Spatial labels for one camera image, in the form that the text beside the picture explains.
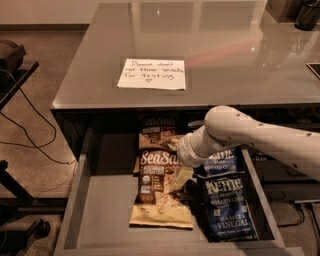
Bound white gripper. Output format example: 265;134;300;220
158;126;217;192

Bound brown seasalt chip bag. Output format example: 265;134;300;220
140;113;177;143
130;134;193;229

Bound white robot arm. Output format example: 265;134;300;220
161;106;320;181

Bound rear blue Kettle chip bag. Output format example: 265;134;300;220
187;120;204;130

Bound blue kettle chip bag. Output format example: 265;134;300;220
187;120;204;130
194;148;238;177
197;172;258;242

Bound middle blue Kettle chip bag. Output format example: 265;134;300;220
194;148;238;177

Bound front blue Kettle chip bag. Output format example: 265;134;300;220
197;172;258;242

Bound open grey top drawer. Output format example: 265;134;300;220
54;126;304;256

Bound dark phone on counter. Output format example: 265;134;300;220
307;63;320;79

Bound dark cup on counter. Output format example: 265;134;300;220
295;0;320;31

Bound white handwritten paper note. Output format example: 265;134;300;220
117;58;186;90

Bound dark lower cabinet drawers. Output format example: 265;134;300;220
246;109;320;204

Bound black stand on left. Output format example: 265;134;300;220
0;39;69;254

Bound black floor cable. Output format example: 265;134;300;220
0;71;78;166

